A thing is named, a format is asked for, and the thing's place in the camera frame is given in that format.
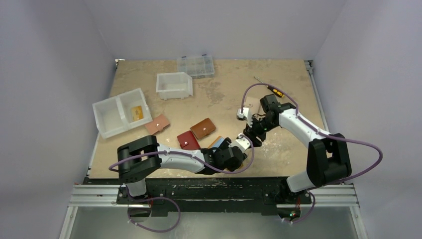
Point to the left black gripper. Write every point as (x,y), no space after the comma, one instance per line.
(245,154)

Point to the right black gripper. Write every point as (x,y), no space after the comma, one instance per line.
(252,132)

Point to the light blue credit card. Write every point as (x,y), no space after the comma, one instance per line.
(222,143)

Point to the orange card holder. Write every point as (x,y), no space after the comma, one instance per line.
(214,142)

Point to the gold credit card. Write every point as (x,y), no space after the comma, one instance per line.
(137,113)

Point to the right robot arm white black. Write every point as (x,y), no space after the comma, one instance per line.
(328,157)

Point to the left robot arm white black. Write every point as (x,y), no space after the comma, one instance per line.
(142,157)

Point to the beige card holder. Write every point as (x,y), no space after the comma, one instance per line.
(253,104)

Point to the brown leather card holder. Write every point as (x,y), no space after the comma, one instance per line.
(203,128)

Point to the dark red card holder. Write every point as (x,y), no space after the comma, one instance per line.
(188,141)

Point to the pink tan card holder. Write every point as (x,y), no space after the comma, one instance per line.
(159,124)

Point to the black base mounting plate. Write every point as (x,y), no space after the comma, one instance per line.
(212,195)

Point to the yellow black screwdriver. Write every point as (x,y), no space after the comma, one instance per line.
(271,88)

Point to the clear compartment organizer box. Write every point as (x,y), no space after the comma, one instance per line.
(196,66)

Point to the white small open bin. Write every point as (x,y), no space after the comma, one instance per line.
(177,85)

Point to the white two-compartment bin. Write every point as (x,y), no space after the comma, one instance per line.
(113,115)

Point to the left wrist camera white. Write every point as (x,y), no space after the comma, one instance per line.
(241,142)

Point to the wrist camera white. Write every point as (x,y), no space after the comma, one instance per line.
(244,114)
(241,142)

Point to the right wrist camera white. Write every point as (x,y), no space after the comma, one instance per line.
(244,114)

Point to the aluminium frame rail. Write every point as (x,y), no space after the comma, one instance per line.
(106,196)

